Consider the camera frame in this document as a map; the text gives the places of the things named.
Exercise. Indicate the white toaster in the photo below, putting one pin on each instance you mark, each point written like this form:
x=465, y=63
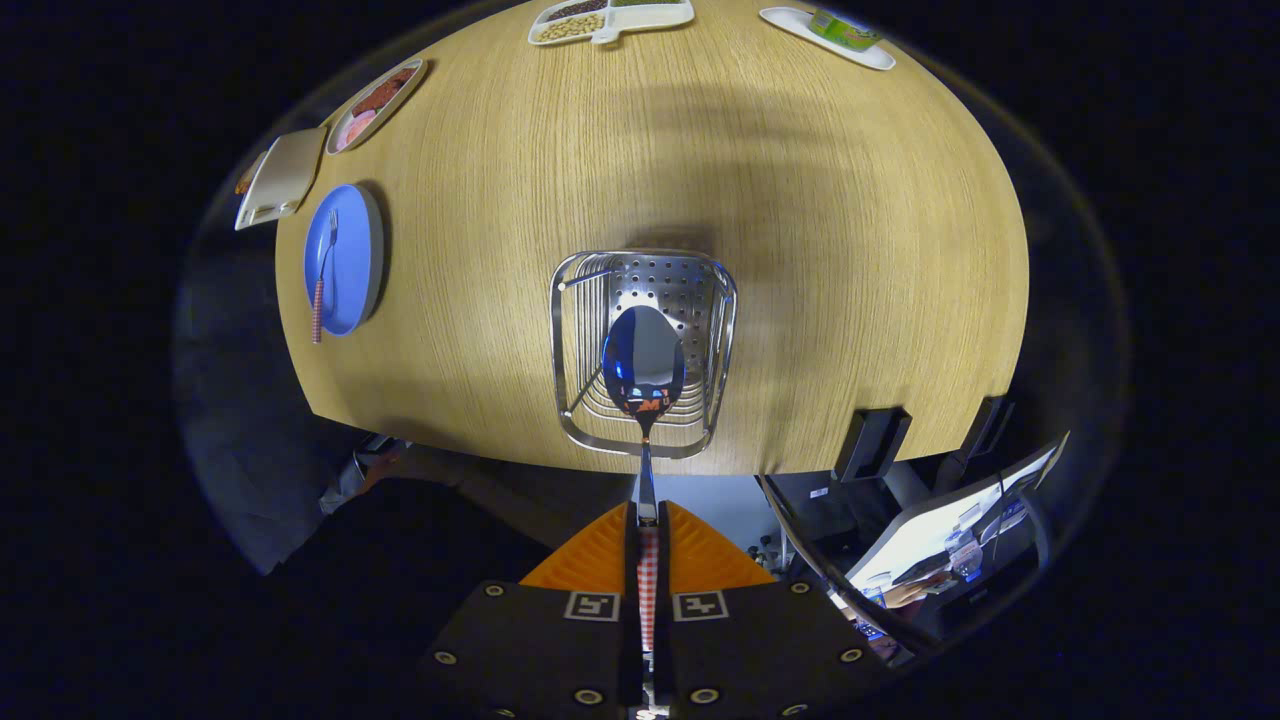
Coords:
x=285, y=175

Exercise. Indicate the brown meat slices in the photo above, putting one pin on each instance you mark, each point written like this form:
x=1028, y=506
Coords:
x=385, y=92

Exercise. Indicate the white oval plate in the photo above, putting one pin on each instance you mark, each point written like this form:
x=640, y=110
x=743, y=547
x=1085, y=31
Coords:
x=345, y=145

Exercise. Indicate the pile of yellow soybeans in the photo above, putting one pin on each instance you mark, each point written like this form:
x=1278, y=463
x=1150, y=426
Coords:
x=570, y=27

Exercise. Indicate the metal cutlery rack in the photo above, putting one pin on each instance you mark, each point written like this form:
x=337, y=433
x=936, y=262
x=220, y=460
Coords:
x=660, y=280

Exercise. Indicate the green drink can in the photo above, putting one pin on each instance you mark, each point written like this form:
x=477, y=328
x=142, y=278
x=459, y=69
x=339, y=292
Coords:
x=845, y=30

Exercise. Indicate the blue plate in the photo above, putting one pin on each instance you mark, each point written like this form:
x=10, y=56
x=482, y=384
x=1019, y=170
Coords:
x=355, y=260

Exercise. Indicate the pink ham slices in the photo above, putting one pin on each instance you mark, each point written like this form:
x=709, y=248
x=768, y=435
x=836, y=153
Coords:
x=355, y=128

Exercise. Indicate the computer monitor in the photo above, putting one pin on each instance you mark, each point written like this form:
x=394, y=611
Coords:
x=940, y=525

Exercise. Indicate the toasted bread slice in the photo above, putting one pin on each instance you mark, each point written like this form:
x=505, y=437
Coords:
x=246, y=180

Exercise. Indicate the pile of green beans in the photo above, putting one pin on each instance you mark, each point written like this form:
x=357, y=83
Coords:
x=640, y=3

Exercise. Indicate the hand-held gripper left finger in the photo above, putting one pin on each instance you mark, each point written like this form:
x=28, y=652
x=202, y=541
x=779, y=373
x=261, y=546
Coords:
x=530, y=640

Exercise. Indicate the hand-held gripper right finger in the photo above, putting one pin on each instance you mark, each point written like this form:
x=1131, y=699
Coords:
x=770, y=640

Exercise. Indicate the small white plate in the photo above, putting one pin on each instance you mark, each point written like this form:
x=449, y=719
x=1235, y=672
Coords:
x=790, y=25

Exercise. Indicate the black table clamp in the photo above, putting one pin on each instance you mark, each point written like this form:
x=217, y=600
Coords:
x=872, y=445
x=988, y=428

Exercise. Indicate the white divided tray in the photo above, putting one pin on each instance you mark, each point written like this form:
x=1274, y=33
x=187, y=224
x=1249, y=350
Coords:
x=650, y=18

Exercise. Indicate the pile of dark red beans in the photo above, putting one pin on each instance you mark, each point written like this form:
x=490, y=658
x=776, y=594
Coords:
x=578, y=9

